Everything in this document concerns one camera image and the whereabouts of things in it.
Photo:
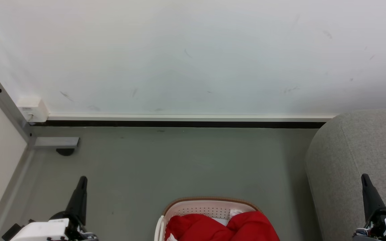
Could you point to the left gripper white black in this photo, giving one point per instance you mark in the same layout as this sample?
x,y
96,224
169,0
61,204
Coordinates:
x,y
42,231

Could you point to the grey fabric sofa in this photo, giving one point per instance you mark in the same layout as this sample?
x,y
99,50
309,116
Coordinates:
x,y
347,150

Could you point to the white plastic laundry basket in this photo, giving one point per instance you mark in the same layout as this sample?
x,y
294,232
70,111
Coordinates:
x,y
199,205

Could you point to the black round frame foot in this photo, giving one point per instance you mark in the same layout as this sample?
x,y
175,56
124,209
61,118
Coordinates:
x,y
65,151

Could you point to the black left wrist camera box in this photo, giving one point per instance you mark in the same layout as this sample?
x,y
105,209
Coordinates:
x,y
11,232

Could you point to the white wall outlet box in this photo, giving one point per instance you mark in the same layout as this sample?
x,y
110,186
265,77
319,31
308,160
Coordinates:
x,y
32,108

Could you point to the grey metal frame post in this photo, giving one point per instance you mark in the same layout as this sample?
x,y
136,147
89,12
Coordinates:
x,y
8,107

